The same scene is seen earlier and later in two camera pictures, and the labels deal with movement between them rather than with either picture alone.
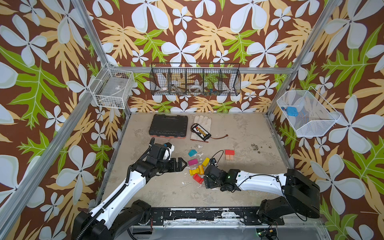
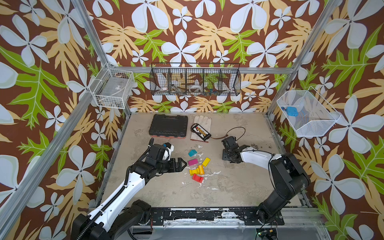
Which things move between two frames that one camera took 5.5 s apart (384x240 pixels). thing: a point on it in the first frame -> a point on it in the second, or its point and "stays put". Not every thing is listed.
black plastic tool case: (169, 126) stays put
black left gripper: (174, 168) stays put
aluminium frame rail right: (282, 148) stays put
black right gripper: (212, 173) -> (229, 151)
